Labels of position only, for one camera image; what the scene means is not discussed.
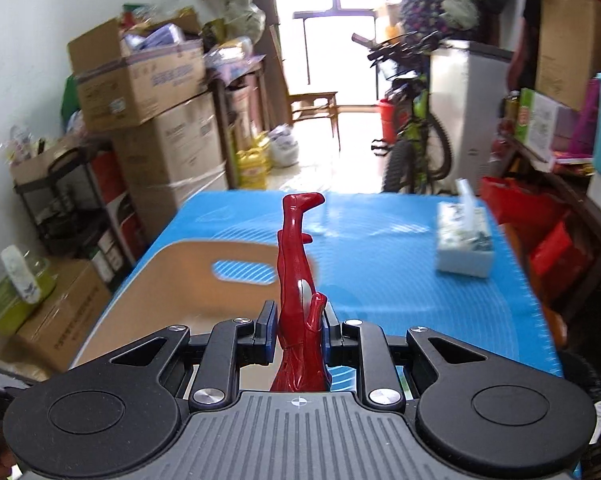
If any cardboard box on floor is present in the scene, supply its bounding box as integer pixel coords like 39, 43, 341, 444
12, 259, 112, 372

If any tissue box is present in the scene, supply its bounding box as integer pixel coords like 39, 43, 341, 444
436, 179, 494, 278

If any wooden chair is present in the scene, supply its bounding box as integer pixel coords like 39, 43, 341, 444
269, 25, 341, 150

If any red bag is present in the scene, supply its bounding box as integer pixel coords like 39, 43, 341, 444
479, 177, 592, 301

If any green plastic container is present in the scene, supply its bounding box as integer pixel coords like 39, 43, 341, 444
0, 245, 56, 336

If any beige plastic storage bin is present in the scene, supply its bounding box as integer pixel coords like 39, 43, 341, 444
74, 240, 280, 366

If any tall cardboard box right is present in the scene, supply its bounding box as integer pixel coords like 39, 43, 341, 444
535, 0, 601, 110

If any white chest freezer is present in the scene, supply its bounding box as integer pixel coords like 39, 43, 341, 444
430, 40, 512, 193

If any black metal shelf rack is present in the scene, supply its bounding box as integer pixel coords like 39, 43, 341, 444
13, 148, 131, 289

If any green black bicycle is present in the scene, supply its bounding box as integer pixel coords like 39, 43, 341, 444
351, 30, 453, 195

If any blue silicone mat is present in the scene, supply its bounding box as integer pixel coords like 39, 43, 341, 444
122, 191, 561, 374

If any yellow oil jug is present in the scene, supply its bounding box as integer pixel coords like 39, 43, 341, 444
236, 131, 271, 191

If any large stacked cardboard box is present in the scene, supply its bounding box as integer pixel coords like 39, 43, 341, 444
112, 92, 228, 242

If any green white carton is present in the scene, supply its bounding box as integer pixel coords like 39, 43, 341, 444
514, 89, 578, 162

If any open cardboard box top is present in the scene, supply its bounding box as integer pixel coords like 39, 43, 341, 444
67, 15, 206, 132

